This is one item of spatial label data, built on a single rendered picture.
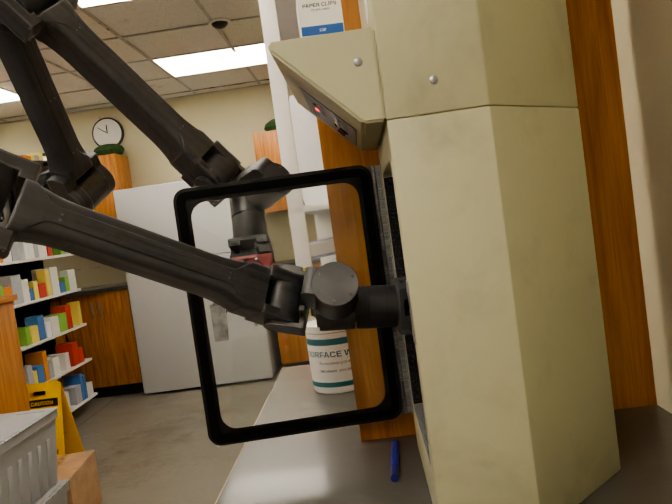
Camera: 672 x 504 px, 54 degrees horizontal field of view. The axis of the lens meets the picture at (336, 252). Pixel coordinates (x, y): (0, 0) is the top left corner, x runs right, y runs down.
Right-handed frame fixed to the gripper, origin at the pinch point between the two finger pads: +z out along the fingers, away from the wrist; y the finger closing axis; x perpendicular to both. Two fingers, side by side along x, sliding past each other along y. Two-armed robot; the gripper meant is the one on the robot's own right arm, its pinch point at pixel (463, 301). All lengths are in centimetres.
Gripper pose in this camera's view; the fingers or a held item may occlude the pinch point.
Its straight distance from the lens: 90.8
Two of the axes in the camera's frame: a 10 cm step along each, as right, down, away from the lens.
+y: -0.2, -0.3, 10.0
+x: 0.6, 10.0, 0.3
